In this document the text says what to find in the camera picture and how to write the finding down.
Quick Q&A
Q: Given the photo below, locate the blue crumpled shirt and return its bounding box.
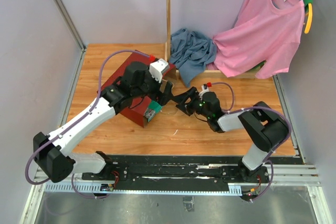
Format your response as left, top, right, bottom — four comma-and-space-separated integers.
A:
169, 28, 217, 87

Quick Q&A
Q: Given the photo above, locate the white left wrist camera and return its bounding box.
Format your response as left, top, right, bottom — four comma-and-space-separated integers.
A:
149, 59, 170, 83

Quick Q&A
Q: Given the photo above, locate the aluminium corner post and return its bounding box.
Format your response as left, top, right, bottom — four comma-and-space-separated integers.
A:
38, 0, 87, 51

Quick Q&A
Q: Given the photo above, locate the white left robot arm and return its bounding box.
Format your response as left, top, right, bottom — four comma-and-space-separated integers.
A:
33, 59, 172, 183

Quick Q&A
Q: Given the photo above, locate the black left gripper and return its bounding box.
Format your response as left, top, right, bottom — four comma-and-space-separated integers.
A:
132, 66, 174, 105

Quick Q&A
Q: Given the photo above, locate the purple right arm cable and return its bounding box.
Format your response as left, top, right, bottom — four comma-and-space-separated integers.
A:
207, 81, 292, 204

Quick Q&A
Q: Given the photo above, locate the pink t-shirt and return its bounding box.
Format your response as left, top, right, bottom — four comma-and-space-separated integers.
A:
210, 0, 305, 79

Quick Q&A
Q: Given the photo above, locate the wooden rack frame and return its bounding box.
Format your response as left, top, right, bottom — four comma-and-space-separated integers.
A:
163, 0, 268, 79

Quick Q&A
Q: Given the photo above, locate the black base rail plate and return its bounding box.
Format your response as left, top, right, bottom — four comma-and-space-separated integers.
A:
49, 154, 300, 193

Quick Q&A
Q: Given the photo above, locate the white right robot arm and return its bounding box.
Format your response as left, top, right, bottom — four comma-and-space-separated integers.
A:
172, 87, 292, 182

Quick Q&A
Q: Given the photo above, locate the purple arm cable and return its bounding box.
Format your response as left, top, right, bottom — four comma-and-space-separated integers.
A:
207, 81, 292, 204
25, 49, 155, 200

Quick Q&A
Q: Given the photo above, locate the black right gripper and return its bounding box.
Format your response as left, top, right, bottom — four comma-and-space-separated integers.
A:
172, 87, 211, 119

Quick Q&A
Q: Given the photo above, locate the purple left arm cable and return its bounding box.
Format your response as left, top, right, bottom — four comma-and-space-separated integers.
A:
25, 49, 155, 200

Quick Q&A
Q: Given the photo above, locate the red paper bag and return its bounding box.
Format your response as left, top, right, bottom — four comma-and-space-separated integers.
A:
100, 50, 176, 127

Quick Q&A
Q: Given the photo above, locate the green candy snack bag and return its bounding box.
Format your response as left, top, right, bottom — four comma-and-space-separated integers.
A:
143, 101, 162, 123

